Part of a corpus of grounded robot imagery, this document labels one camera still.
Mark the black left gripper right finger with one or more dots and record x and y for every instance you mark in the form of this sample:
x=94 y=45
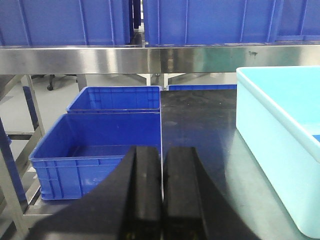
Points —
x=193 y=207

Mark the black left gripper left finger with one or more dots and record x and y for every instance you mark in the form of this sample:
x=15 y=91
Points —
x=126 y=205

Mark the stainless steel shelf rack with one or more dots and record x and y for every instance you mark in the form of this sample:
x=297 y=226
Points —
x=202 y=119

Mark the blue crate lower near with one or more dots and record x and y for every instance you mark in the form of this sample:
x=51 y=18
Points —
x=81 y=150

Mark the blue crate lower far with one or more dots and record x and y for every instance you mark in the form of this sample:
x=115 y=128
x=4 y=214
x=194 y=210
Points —
x=116 y=99

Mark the blue crate behind table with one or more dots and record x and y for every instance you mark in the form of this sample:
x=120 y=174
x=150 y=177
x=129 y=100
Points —
x=190 y=87

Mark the light blue plastic tray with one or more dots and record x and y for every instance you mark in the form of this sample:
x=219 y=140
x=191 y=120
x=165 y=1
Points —
x=278 y=116

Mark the black office chair base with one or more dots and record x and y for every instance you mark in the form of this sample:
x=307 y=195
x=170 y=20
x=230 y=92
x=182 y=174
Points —
x=51 y=78

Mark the blue crate upper middle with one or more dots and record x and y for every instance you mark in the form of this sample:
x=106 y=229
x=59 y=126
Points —
x=207 y=22

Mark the blue crate upper left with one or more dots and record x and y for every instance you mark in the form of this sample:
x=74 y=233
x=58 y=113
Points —
x=66 y=22

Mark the blue crate upper right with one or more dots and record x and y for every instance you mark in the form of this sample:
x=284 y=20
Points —
x=300 y=21

